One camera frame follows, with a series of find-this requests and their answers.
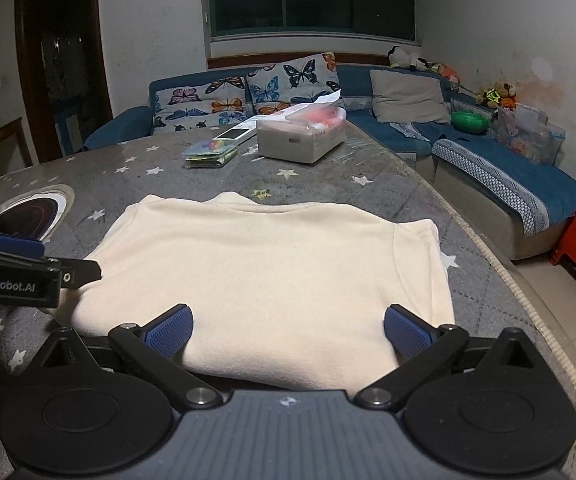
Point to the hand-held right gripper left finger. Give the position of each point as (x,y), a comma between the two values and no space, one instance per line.
(170,335)

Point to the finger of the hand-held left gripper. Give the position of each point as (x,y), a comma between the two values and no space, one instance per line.
(80,272)
(15,246)

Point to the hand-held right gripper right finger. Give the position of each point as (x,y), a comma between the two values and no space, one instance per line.
(405,335)

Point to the cream sweater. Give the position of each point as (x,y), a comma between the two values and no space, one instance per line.
(268,270)

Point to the round black cooktop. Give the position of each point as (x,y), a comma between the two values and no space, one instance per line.
(28,212)

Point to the wooden side table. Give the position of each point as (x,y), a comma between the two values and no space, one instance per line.
(8,135)

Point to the blue small chair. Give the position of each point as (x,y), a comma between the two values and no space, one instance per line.
(68,125)

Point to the small yellow green sticker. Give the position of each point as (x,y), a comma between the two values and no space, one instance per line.
(260,193)

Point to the clear box of colourful bits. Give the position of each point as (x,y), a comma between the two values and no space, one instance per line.
(208,157)

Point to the grey patterned sofa cover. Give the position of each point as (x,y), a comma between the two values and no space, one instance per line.
(488,183)

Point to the grey star print tablecloth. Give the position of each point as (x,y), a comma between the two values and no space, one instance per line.
(318,180)

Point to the butterfly print pillow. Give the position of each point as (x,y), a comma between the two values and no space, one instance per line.
(288,77)
(188,105)

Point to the white flat box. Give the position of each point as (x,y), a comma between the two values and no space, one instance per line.
(233,134)

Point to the blue corner sofa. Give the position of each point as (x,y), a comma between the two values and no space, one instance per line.
(543,175)

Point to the green bowl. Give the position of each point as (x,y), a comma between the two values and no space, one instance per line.
(469,121)

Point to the brown framed doorway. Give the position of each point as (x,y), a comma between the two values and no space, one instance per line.
(104,35)

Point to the clear storage box of toys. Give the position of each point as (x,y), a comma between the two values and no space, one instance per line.
(528,135)

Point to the grey pillow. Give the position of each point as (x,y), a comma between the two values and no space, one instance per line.
(408,95)

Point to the yellow black plush toy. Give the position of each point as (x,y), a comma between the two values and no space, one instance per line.
(490,96)

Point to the small orange plush toy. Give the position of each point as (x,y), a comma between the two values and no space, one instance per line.
(509,102)

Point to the brown plush bear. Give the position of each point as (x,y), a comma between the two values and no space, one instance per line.
(507,89)

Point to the black white plush toy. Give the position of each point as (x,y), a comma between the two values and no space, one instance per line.
(403,57)

